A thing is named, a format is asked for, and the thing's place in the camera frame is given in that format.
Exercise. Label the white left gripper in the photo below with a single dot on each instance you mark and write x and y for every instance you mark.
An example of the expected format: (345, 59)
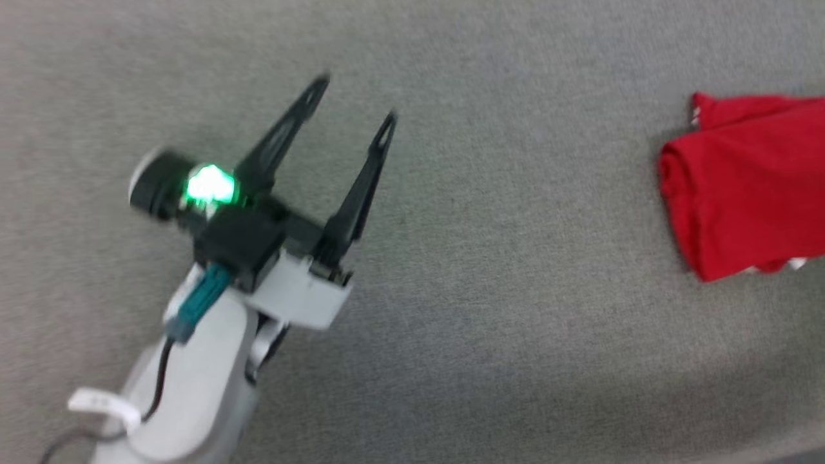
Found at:
(303, 293)

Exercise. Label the red white basketball jersey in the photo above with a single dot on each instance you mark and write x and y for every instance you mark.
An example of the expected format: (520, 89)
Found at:
(747, 187)

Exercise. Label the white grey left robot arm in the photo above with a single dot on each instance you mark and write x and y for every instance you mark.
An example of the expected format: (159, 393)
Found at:
(193, 399)

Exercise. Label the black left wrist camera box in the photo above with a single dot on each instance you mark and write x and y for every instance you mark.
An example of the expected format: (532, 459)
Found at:
(242, 248)

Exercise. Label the teal left camera connector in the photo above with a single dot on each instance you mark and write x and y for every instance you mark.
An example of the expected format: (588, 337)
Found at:
(200, 303)

